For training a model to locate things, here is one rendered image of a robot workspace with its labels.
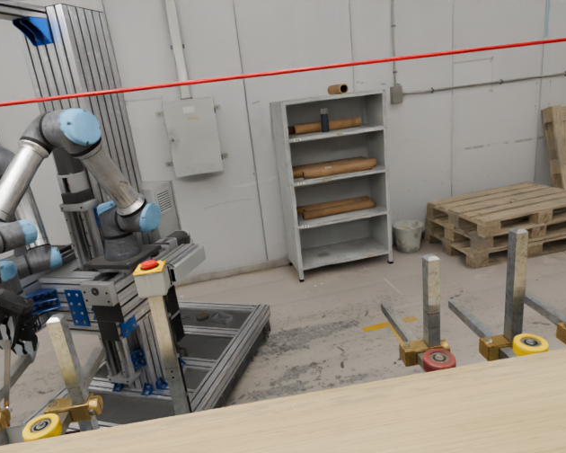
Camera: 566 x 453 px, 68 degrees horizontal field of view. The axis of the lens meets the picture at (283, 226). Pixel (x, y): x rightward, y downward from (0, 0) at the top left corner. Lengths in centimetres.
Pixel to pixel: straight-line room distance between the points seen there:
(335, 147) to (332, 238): 89
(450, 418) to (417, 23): 376
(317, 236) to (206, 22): 214
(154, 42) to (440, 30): 256
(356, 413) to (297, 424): 13
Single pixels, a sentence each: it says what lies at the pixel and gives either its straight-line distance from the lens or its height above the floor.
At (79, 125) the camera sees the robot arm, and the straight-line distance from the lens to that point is 149.
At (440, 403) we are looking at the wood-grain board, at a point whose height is 90.
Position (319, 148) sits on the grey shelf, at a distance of 396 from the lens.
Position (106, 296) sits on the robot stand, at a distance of 174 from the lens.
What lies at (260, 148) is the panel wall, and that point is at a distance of 384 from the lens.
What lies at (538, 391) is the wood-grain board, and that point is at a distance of 116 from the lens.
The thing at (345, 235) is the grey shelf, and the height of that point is 20.
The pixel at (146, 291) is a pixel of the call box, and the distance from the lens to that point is 110.
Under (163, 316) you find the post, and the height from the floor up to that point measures 108.
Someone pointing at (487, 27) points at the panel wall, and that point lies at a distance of 476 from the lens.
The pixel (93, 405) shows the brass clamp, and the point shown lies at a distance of 133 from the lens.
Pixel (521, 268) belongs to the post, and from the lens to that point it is 134.
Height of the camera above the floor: 159
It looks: 17 degrees down
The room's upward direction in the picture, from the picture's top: 7 degrees counter-clockwise
